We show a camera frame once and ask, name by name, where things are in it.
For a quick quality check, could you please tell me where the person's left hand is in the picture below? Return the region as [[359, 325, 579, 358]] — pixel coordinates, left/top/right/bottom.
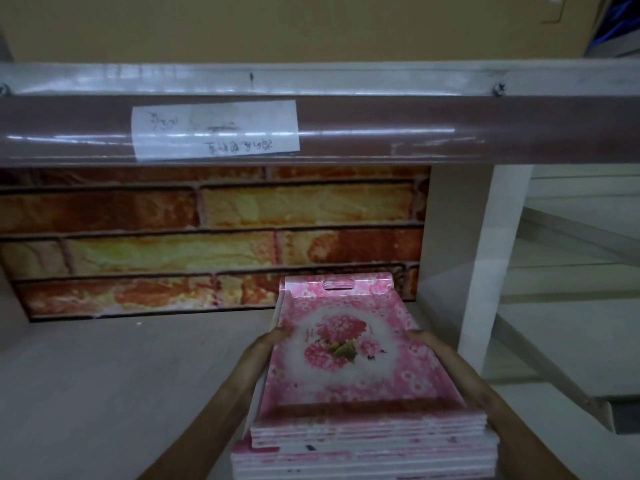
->
[[235, 327, 290, 395]]

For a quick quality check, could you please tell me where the person's left forearm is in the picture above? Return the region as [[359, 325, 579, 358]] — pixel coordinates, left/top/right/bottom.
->
[[139, 374, 261, 480]]

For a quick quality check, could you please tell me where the stack of pink floral trays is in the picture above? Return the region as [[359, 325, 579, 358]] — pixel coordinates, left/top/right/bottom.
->
[[245, 273, 489, 451]]

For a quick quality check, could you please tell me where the person's right hand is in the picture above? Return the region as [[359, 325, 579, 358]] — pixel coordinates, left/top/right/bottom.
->
[[407, 329, 489, 411]]

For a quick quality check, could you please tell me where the person's right forearm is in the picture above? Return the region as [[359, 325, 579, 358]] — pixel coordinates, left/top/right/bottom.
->
[[449, 374, 581, 480]]

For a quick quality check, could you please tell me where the blue bag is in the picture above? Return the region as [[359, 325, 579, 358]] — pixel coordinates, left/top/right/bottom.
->
[[587, 0, 640, 58]]

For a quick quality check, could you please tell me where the large plain cardboard box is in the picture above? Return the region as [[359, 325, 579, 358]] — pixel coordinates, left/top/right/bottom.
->
[[0, 0, 609, 63]]

